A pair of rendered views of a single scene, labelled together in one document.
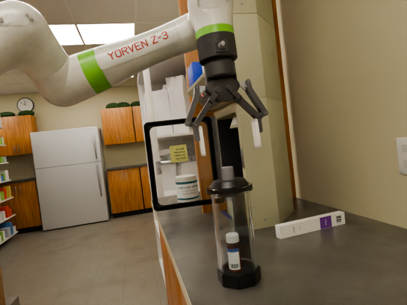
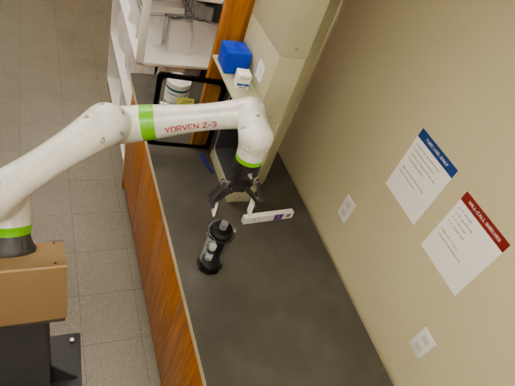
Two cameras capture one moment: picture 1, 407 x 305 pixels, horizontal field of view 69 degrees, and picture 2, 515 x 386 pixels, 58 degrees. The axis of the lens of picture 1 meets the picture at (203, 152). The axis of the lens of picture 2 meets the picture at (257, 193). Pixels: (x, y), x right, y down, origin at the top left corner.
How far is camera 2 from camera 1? 1.28 m
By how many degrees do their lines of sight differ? 45
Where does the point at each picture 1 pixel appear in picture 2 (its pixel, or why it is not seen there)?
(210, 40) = (244, 170)
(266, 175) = not seen: hidden behind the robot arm
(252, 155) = not seen: hidden behind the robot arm
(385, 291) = (276, 296)
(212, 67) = (239, 181)
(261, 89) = (278, 119)
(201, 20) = (244, 156)
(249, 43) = (286, 83)
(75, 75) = (135, 138)
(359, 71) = (359, 131)
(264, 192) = not seen: hidden behind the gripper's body
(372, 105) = (351, 161)
